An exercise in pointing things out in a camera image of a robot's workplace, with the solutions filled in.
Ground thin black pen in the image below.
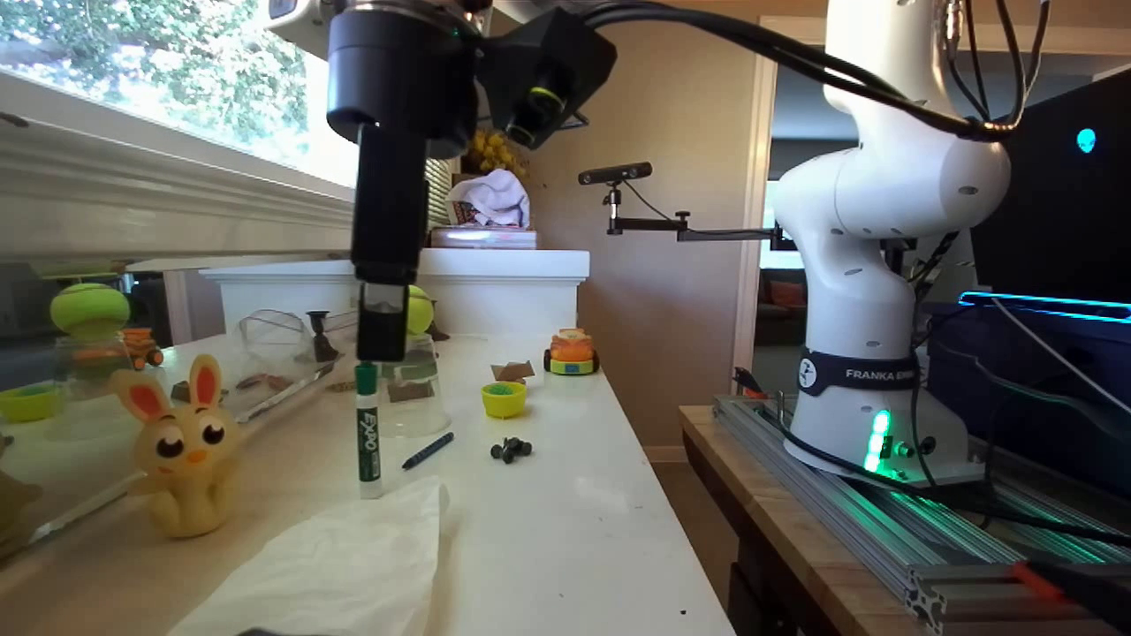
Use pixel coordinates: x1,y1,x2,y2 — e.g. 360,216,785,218
398,427,460,474

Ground yellow-green tennis ball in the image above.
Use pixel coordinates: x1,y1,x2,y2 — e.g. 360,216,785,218
401,282,439,341

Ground yellow bunny plush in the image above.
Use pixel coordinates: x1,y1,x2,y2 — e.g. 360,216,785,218
107,352,243,543

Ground yellow flower bunch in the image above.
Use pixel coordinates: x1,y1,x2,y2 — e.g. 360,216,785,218
460,126,530,179

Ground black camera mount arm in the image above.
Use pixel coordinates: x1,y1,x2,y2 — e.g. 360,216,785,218
602,179,789,250

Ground small yellow-green cup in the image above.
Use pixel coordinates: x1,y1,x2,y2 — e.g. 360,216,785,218
476,378,530,425

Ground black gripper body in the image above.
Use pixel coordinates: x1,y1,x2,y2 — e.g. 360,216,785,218
320,7,476,291

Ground aluminium extrusion rails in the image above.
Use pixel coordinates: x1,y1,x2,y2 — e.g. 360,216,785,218
709,394,1131,628

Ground black power cable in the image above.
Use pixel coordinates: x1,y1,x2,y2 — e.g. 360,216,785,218
896,232,1131,550

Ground green capped whiteboard marker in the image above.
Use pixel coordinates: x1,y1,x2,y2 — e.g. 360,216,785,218
350,358,385,503

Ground silver plate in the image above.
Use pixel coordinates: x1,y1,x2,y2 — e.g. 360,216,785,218
424,223,544,256

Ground leafy outdoor tree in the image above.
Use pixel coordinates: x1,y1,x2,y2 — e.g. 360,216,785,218
0,0,313,164

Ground wooden workbench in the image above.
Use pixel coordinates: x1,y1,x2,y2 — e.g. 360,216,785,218
679,402,1131,636

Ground long counter mirror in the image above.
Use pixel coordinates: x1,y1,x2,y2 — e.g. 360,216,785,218
0,250,357,563

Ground white window blinds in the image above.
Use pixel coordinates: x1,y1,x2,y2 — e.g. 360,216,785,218
419,151,456,227

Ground clear glass jar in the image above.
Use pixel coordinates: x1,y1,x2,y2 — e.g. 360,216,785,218
381,332,452,442

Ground blue glowing bin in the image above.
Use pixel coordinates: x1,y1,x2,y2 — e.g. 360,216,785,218
929,286,1131,497

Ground black stereo camera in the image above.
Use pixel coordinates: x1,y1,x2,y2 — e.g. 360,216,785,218
576,159,657,191

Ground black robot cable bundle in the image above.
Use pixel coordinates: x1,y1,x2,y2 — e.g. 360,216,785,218
580,0,1052,144

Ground white paper towel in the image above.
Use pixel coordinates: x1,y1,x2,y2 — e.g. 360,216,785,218
165,477,452,636

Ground small black toy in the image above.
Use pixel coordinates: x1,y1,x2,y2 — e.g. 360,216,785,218
489,435,534,468

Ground black computer case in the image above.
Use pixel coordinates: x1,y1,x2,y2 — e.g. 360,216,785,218
969,63,1131,311

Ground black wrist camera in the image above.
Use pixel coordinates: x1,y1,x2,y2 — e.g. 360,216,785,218
473,4,622,151

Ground large white framed window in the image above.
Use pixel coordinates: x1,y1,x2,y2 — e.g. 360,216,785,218
0,0,357,207

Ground white ledge cabinet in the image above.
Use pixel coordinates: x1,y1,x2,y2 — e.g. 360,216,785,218
401,245,595,348

